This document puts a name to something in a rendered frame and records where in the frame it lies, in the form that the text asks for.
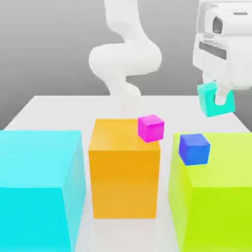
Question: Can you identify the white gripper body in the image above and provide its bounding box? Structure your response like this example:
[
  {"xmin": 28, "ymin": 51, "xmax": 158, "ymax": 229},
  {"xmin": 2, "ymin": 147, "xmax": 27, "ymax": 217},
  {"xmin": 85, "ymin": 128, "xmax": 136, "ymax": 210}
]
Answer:
[{"xmin": 192, "ymin": 32, "xmax": 252, "ymax": 91}]

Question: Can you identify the small teal cube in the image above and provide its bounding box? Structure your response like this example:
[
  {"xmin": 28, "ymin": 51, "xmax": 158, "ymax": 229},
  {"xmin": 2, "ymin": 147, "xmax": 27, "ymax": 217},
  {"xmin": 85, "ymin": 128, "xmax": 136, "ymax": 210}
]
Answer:
[{"xmin": 196, "ymin": 80, "xmax": 236, "ymax": 118}]

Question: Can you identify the small blue cube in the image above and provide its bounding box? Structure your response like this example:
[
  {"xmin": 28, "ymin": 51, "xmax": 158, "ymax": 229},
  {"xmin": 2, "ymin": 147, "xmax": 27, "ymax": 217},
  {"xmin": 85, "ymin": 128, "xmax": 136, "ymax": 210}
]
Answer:
[{"xmin": 178, "ymin": 133, "xmax": 211, "ymax": 166}]

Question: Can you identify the small magenta cube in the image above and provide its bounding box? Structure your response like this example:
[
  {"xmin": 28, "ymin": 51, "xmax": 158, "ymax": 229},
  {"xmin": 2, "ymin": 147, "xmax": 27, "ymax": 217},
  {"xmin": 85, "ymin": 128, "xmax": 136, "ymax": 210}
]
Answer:
[{"xmin": 137, "ymin": 114, "xmax": 165, "ymax": 143}]

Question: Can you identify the large lime box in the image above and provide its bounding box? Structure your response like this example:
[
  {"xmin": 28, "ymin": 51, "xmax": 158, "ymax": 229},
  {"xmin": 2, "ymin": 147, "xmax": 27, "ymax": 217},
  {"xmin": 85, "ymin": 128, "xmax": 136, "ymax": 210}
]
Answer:
[{"xmin": 167, "ymin": 132, "xmax": 252, "ymax": 252}]

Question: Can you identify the large orange box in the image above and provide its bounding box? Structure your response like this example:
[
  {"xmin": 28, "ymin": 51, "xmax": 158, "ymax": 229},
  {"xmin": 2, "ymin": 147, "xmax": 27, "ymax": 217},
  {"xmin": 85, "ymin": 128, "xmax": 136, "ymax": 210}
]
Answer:
[{"xmin": 88, "ymin": 118, "xmax": 161, "ymax": 220}]

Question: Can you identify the large cyan box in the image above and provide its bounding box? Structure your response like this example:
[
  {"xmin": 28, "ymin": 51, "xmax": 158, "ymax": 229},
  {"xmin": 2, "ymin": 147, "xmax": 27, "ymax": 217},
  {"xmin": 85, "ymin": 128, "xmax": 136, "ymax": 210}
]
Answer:
[{"xmin": 0, "ymin": 129, "xmax": 87, "ymax": 252}]

